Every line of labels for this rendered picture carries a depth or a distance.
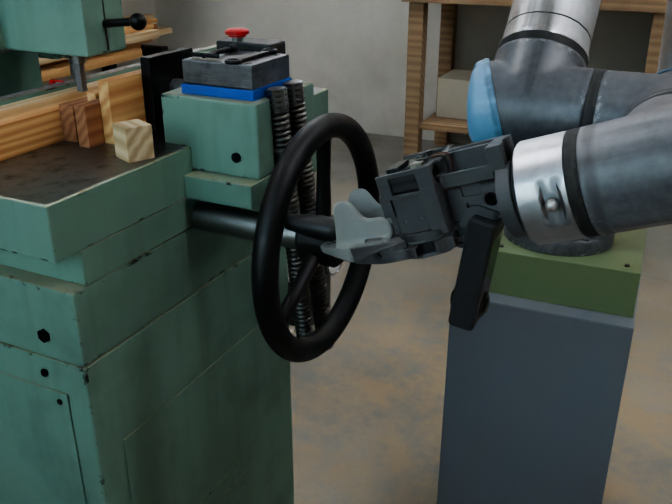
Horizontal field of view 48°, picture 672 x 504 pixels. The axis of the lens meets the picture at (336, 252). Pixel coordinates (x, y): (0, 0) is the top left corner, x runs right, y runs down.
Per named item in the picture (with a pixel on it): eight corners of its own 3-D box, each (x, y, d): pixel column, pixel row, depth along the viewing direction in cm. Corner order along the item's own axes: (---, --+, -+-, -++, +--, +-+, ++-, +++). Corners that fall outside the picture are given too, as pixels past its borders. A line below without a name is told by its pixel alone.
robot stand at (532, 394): (470, 448, 179) (489, 233, 157) (603, 482, 168) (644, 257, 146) (434, 535, 154) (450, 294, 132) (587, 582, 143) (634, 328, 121)
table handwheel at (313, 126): (407, 155, 101) (359, 369, 99) (277, 137, 109) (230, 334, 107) (321, 75, 75) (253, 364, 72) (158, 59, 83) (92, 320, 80)
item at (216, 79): (253, 101, 86) (251, 51, 83) (174, 92, 90) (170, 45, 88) (308, 80, 96) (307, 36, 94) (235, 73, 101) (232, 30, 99)
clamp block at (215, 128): (258, 182, 88) (254, 105, 84) (164, 166, 93) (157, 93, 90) (316, 149, 100) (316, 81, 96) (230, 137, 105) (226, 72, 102)
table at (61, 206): (130, 284, 70) (122, 224, 68) (-92, 229, 82) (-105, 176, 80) (383, 131, 120) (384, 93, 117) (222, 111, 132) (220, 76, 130)
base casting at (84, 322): (81, 371, 80) (69, 295, 77) (-240, 269, 104) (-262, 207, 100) (288, 228, 117) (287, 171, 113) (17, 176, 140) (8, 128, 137)
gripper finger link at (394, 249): (363, 234, 74) (444, 218, 69) (369, 250, 74) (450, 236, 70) (342, 252, 70) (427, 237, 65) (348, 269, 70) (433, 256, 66)
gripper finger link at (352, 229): (307, 204, 75) (389, 185, 70) (327, 258, 77) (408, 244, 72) (292, 215, 73) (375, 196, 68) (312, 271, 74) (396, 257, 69)
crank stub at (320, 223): (347, 221, 76) (342, 245, 76) (296, 212, 78) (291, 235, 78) (338, 216, 73) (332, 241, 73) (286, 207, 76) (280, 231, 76)
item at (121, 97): (115, 144, 91) (107, 81, 88) (104, 143, 92) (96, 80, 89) (217, 107, 109) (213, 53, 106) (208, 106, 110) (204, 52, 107)
